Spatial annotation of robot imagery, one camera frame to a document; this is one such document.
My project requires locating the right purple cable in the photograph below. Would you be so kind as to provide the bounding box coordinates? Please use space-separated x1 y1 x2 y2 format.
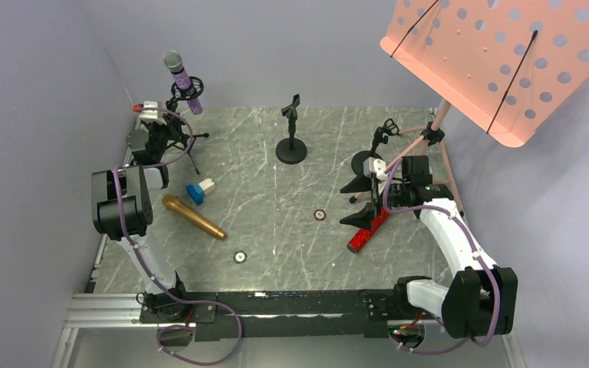
381 157 504 356

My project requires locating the gold microphone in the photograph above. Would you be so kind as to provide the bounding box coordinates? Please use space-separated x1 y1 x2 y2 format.
162 194 227 241

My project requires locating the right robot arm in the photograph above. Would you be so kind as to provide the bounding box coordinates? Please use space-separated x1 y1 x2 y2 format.
340 156 518 347

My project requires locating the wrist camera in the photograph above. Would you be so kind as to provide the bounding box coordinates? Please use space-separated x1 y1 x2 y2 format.
133 100 166 125
363 157 388 181

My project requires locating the brown poker chip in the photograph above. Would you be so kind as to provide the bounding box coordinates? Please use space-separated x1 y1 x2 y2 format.
314 209 327 221

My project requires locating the red glitter microphone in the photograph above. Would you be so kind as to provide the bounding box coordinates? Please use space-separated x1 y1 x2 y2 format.
347 210 390 254

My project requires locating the black round-base clip stand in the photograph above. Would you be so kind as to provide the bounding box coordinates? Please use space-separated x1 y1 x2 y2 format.
275 94 308 165

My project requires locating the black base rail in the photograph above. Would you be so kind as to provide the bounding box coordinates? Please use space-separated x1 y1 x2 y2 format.
138 289 419 342

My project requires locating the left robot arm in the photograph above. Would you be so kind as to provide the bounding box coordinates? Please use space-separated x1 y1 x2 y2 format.
90 123 185 315

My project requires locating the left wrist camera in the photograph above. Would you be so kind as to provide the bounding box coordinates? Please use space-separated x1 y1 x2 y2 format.
133 100 166 125

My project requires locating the purple glitter microphone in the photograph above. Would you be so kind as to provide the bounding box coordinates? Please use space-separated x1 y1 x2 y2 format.
163 51 204 115

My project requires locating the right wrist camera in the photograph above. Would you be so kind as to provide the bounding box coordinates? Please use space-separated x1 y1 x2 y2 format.
363 157 388 181

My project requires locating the blue white block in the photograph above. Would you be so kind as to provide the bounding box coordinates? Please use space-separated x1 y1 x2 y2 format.
185 178 216 205

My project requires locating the black tripod shock-mount stand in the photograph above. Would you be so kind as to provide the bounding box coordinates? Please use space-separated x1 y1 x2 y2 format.
163 77 209 174

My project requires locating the pink music stand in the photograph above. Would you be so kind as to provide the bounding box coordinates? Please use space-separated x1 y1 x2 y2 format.
348 0 589 219

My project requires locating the black round-base mic stand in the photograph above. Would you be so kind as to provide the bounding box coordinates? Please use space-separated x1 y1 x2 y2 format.
350 118 400 175

